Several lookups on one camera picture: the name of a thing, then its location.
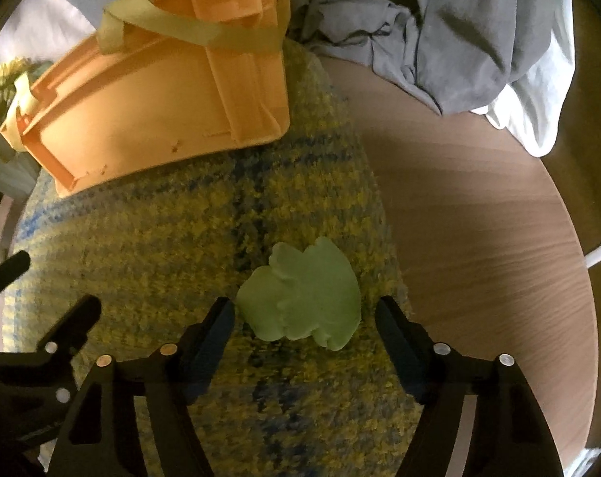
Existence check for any white duvet lining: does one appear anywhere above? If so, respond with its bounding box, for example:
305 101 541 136
472 20 578 158

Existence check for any dark grey crumpled cloth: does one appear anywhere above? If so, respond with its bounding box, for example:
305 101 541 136
289 0 433 90

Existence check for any light green plush toy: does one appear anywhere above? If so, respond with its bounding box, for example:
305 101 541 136
236 237 362 351

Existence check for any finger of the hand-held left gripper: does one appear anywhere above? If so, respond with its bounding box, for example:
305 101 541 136
0 295 103 408
0 251 31 302

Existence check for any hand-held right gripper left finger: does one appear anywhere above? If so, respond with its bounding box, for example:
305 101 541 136
47 297 237 477

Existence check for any yellow and blue rug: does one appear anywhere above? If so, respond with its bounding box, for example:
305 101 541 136
2 35 430 477

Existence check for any artificial sunflower bouquet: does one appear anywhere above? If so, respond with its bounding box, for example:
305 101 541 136
0 56 54 132

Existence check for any grey metal bucket vase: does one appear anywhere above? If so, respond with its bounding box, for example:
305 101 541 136
0 129 39 196

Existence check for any pale pink bed sheet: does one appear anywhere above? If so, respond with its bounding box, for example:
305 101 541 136
0 0 105 78

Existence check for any grey duvet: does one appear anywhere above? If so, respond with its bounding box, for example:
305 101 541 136
46 0 578 116

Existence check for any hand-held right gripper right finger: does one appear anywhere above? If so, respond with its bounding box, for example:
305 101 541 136
375 295 566 477

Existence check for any orange bag with yellow handles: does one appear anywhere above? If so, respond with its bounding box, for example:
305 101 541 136
0 0 292 198

